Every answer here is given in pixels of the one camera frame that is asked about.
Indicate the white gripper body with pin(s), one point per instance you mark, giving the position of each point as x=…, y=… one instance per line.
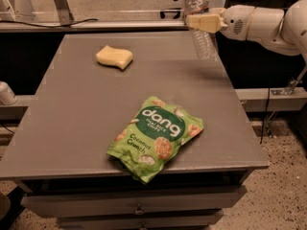
x=236, y=21

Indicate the clear plastic water bottle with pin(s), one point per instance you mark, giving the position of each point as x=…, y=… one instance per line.
x=204, y=43

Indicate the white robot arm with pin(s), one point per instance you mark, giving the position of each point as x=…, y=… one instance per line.
x=283, y=32

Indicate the yellow sponge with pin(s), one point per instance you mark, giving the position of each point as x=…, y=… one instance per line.
x=119, y=58

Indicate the green Dang chips bag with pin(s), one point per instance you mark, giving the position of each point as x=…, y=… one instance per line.
x=153, y=137

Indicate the grey drawer cabinet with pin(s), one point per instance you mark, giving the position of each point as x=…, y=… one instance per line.
x=58, y=157

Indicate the white cylinder at left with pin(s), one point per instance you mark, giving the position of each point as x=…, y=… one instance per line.
x=7, y=97

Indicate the horizontal metal rail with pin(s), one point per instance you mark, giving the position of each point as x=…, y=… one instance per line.
x=93, y=25

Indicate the metal frame post left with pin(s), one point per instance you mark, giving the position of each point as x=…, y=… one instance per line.
x=64, y=14

